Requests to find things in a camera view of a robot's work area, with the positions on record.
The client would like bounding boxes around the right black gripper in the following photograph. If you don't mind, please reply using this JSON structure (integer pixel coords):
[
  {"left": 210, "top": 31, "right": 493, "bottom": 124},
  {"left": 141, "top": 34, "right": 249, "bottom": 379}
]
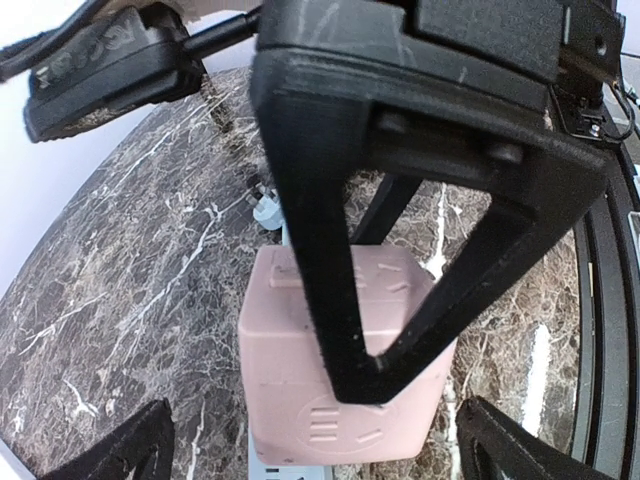
[{"left": 254, "top": 1, "right": 624, "bottom": 145}]

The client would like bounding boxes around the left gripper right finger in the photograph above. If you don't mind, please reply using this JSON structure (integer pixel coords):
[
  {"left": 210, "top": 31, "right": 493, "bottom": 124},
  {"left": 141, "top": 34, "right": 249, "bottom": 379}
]
[{"left": 456, "top": 396, "right": 600, "bottom": 479}]

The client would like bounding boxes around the pink cube socket adapter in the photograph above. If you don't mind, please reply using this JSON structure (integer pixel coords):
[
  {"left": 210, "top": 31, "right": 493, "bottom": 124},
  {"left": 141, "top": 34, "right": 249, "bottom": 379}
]
[{"left": 238, "top": 245, "right": 456, "bottom": 466}]

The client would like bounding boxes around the black front rail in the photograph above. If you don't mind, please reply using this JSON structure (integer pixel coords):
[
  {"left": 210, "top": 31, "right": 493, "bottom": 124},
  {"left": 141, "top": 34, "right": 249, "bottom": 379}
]
[{"left": 569, "top": 74, "right": 640, "bottom": 480}]

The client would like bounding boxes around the blue power strip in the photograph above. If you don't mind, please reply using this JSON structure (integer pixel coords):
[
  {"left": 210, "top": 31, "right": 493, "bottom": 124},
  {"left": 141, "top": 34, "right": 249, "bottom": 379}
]
[{"left": 238, "top": 220, "right": 332, "bottom": 479}]

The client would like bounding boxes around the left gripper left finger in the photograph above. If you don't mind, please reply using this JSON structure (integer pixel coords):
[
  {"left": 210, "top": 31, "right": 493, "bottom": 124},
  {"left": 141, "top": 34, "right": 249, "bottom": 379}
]
[{"left": 43, "top": 398, "right": 174, "bottom": 480}]

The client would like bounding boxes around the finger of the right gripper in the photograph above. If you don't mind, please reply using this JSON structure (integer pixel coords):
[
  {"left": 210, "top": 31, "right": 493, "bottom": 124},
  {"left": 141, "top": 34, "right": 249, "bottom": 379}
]
[
  {"left": 250, "top": 49, "right": 607, "bottom": 404},
  {"left": 23, "top": 4, "right": 205, "bottom": 143}
]

